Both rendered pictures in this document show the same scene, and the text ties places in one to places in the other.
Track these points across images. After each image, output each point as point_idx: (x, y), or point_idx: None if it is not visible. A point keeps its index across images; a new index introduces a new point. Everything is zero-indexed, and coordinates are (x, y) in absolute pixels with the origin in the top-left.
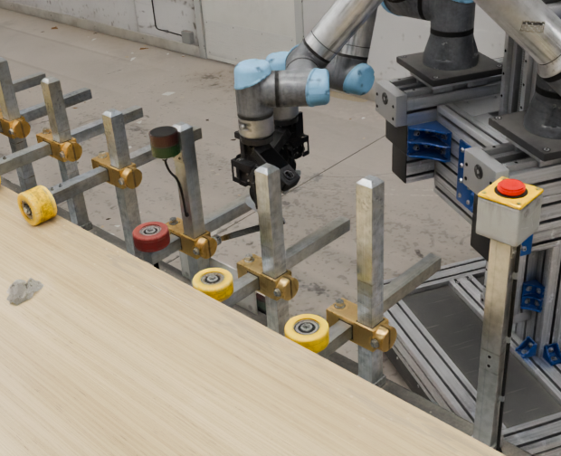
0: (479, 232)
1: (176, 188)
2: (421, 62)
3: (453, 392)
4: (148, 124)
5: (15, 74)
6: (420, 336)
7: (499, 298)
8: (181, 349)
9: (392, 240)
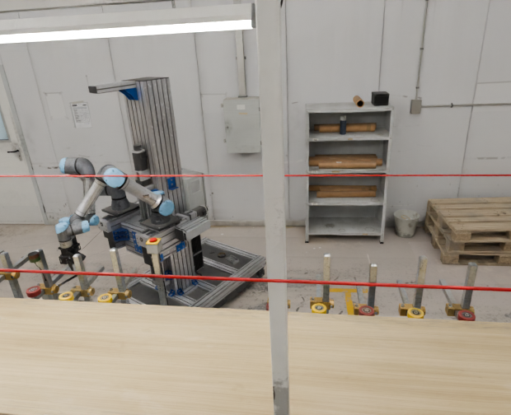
0: (147, 253)
1: (2, 285)
2: (110, 209)
3: None
4: None
5: None
6: (134, 302)
7: (157, 268)
8: (66, 317)
9: (111, 276)
